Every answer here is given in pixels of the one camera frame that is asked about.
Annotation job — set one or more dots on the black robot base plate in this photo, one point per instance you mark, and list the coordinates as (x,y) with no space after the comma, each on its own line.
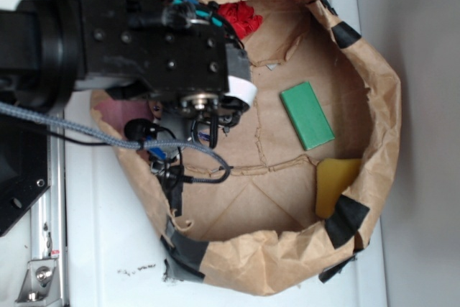
(24,170)

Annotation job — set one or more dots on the aluminium extrusion rail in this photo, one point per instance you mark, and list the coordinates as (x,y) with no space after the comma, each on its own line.
(48,219)

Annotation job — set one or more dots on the red crumpled paper ball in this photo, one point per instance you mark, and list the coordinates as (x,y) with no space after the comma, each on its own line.
(242,18)

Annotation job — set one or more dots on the white and grey wrist camera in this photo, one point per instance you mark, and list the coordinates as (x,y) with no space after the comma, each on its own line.
(241,86)

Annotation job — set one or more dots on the yellow sponge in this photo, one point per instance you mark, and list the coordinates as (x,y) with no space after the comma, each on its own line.
(333,177)

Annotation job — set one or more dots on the silver corner bracket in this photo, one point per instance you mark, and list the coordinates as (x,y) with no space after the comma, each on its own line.
(41,285)

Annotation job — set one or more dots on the brown paper bag bin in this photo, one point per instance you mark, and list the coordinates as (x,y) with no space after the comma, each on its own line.
(258,231)

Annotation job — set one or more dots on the green rectangular block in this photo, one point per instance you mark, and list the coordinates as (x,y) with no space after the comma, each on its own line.
(307,116)

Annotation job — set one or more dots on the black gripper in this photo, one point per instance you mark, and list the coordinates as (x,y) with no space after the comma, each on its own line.
(141,48)

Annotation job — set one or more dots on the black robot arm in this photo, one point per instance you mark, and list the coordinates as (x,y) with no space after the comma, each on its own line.
(34,69)

